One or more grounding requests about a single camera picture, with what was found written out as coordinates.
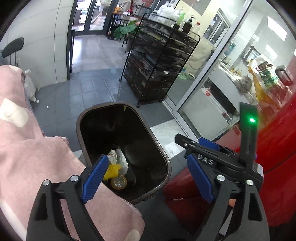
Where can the pink polka dot blanket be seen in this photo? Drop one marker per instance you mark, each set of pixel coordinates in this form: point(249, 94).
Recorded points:
point(28, 158)

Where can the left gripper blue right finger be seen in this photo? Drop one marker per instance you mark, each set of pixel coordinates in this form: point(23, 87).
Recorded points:
point(248, 221)

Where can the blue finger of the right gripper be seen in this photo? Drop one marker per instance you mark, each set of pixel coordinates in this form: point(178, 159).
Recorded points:
point(209, 144)
point(186, 142)

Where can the yellow foam fruit net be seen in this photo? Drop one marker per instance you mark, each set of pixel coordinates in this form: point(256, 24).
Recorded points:
point(112, 171)

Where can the dark pump bottle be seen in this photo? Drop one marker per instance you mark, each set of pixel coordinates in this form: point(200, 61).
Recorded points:
point(188, 25)

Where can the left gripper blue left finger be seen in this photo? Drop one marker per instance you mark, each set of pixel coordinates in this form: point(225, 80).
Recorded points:
point(47, 221)

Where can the glass double door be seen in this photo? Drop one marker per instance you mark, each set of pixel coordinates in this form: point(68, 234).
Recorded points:
point(89, 16)

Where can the black metal drawer rack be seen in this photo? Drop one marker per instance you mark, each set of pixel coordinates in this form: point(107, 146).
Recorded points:
point(157, 56)

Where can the dark brown trash bin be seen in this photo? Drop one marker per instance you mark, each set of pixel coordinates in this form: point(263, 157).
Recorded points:
point(118, 125)

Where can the black round stool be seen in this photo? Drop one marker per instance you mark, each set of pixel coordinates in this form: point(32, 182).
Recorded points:
point(12, 48)

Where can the green potted plant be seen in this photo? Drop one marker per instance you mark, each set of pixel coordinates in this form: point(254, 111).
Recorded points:
point(122, 31)

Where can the white plastic wrapper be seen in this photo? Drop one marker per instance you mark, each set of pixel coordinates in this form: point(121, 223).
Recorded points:
point(117, 157)

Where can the white plastic bag on floor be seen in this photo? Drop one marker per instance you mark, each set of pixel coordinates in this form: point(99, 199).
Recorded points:
point(29, 87)

